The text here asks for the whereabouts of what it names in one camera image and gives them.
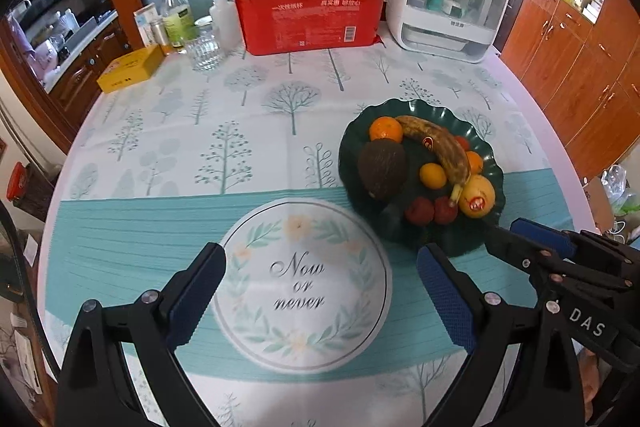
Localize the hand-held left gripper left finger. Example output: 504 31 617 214
55 243 227 427

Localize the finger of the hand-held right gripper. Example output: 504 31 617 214
485 227 553 280
510 218 640 278

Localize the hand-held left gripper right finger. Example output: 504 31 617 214
416 243 586 427

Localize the yellow orange with red sticker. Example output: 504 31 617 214
458 174 496 218

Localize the small yellow-orange citrus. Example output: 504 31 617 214
419 163 447 188

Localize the spotted ripe banana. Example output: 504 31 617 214
395 116 472 206

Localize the dark brown avocado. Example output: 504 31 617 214
357 140 407 200

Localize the dark green scalloped plate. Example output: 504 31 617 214
338 99 505 253

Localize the brown cardboard box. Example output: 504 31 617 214
582 177 621 233

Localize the clear plastic bag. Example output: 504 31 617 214
600 164 640 215

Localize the teal striped table runner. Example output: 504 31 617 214
42 167 576 365

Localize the orange wooden cabinet row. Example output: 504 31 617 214
500 0 640 180

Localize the red lidded dark bin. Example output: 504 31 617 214
6 162 53 208

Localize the yellow flat box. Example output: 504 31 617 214
96 44 166 94

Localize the clear ribbed glass cup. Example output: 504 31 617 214
190 33 223 72

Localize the wooden kitchen cabinet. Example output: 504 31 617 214
0 0 151 148

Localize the small metal can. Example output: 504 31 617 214
150 19 171 55

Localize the white squeeze bottle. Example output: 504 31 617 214
182 0 244 52

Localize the clear bottle green label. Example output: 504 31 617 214
160 0 197 52

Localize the white carton box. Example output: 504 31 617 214
133 3 163 46

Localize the black cable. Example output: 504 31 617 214
0 199 61 378

